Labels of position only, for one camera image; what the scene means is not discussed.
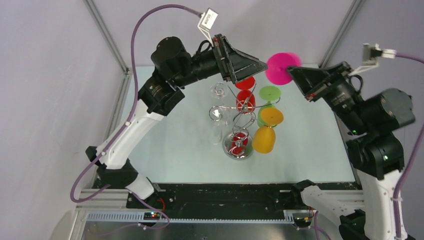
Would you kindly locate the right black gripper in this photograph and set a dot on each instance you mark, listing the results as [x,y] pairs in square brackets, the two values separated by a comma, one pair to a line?
[309,79]

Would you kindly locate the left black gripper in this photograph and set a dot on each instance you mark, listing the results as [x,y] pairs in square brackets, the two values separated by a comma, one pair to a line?
[236,65]

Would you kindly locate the pink wine glass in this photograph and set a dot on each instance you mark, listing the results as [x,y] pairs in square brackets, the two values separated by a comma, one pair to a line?
[277,67]

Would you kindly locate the red wine glass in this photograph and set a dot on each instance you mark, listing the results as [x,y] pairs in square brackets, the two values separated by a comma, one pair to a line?
[245,99]

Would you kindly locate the green wine glass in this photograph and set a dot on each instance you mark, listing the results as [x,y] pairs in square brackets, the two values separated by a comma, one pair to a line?
[270,94]

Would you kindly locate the clear wine glass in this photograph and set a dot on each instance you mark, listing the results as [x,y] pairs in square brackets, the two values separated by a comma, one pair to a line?
[220,91]

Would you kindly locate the clear champagne flute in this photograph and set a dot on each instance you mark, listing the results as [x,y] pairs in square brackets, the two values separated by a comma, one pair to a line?
[215,130]

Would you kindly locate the orange wine glass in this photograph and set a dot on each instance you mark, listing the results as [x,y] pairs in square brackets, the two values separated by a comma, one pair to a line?
[265,137]

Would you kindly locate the chrome wine glass rack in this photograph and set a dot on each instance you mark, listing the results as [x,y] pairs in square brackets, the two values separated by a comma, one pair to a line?
[238,128]

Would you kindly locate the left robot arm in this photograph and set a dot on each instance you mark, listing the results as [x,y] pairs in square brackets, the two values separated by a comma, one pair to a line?
[174,69]

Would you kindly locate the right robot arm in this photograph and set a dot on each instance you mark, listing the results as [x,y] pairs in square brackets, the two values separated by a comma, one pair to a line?
[374,152]

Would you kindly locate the right circuit board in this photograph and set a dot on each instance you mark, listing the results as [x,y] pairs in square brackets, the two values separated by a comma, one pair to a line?
[302,223]

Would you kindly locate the circuit board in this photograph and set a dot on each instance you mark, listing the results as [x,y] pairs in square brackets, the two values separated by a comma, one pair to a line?
[302,223]
[151,215]

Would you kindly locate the left circuit board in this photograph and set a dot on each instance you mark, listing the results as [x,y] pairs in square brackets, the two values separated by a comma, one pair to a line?
[151,215]

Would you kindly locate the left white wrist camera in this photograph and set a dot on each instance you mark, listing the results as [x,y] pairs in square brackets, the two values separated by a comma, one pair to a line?
[206,22]

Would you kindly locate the right aluminium frame post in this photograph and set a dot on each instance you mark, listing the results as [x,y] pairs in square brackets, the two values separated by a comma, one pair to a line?
[348,20]

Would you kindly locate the aluminium frame post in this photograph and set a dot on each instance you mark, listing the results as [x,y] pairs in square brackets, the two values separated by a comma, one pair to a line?
[106,34]
[348,20]

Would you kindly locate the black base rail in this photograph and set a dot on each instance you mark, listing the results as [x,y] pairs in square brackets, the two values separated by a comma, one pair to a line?
[225,201]

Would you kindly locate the left aluminium frame post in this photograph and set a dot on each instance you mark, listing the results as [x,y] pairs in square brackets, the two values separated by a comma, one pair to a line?
[106,34]

